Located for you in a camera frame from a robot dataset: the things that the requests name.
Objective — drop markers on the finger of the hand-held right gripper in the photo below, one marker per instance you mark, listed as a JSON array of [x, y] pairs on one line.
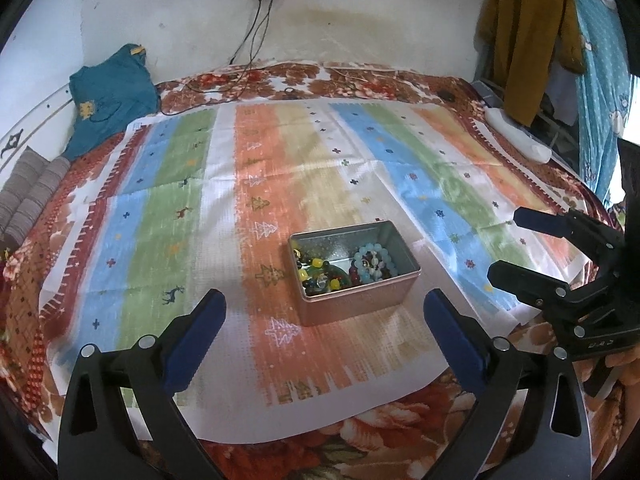
[[535, 220], [520, 285]]

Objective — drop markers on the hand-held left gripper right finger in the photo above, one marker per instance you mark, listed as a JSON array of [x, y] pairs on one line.
[[452, 340]]

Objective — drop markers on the blue dotted curtain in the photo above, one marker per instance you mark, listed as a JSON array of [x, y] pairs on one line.
[[595, 85]]

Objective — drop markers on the grey folded blanket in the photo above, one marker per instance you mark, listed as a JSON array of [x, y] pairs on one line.
[[30, 190]]

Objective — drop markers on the mustard yellow garment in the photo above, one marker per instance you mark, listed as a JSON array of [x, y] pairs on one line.
[[530, 35]]

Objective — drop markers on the rose gold metal tin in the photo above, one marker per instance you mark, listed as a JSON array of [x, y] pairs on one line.
[[360, 305]]

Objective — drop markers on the white oblong object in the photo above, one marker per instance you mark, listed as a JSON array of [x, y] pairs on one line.
[[515, 135]]

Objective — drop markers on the striped patterned cloth mat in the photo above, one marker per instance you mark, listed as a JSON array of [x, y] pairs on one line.
[[300, 170]]

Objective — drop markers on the teal shirt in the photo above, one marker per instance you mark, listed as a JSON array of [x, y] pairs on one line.
[[115, 90]]

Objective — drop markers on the white bed headboard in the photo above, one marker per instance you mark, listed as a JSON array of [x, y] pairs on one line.
[[30, 120]]

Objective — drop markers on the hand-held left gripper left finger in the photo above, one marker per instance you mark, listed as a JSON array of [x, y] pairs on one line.
[[200, 340]]

